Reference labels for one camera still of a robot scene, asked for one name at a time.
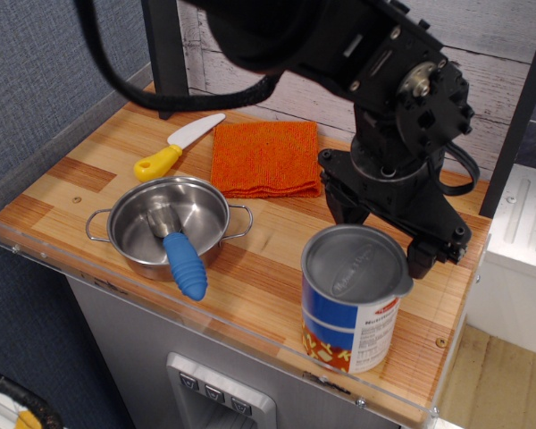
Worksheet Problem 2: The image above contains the black left shelf post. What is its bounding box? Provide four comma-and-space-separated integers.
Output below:
141, 0, 189, 97

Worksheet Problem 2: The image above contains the orange folded cloth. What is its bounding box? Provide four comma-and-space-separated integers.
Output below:
211, 122, 321, 198

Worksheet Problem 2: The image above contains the blue labelled soup can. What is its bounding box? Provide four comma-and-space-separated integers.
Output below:
301, 224, 414, 374

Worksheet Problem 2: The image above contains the black shelf post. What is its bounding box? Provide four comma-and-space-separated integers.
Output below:
479, 50, 536, 218
141, 0, 189, 97

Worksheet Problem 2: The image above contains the grey toy fridge cabinet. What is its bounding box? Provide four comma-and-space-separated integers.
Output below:
69, 279, 397, 428

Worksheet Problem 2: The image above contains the silver ice dispenser panel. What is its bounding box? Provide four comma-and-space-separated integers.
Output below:
166, 352, 278, 428

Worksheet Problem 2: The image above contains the white toy sink unit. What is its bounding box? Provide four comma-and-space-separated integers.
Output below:
465, 164, 536, 353

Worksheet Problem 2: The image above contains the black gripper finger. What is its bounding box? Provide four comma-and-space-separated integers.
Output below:
324, 181, 369, 224
407, 239, 448, 279

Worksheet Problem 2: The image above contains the yellow handled toy knife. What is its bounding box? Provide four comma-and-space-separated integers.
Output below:
133, 114, 226, 182

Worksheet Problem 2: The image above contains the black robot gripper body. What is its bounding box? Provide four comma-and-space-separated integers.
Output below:
318, 140, 472, 264

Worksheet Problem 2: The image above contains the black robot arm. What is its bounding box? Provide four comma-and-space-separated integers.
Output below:
199, 1, 480, 279

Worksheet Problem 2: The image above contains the black right shelf post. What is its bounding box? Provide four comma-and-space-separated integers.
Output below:
479, 50, 536, 218

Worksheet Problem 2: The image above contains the silver steel pot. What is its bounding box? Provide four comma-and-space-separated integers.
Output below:
86, 176, 254, 281

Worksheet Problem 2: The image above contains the yellow black object bottom left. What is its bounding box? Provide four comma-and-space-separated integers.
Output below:
14, 410, 42, 429

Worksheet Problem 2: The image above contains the clear acrylic table guard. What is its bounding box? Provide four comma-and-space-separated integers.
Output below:
0, 62, 492, 429

